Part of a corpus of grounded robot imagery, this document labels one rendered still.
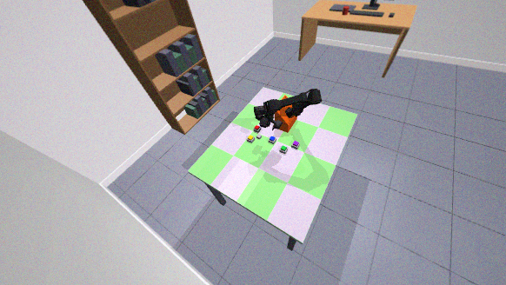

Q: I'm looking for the green button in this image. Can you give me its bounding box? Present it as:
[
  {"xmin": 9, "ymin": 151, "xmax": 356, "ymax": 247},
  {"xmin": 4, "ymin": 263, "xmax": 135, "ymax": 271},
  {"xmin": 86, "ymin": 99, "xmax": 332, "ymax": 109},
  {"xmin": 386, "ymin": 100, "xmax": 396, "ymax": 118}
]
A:
[{"xmin": 279, "ymin": 145, "xmax": 288, "ymax": 154}]

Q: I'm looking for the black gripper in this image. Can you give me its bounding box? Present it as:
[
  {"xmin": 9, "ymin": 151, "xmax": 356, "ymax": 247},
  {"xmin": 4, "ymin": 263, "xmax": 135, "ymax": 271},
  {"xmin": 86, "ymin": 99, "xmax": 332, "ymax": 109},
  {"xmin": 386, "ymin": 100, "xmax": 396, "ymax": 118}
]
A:
[{"xmin": 256, "ymin": 113, "xmax": 283, "ymax": 131}]

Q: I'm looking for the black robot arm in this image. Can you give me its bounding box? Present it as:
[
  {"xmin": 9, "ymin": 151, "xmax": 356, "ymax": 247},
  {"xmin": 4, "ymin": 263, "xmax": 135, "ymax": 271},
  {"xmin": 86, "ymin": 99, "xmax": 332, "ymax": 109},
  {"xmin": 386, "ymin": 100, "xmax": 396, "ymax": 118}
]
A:
[{"xmin": 254, "ymin": 89, "xmax": 322, "ymax": 128}]

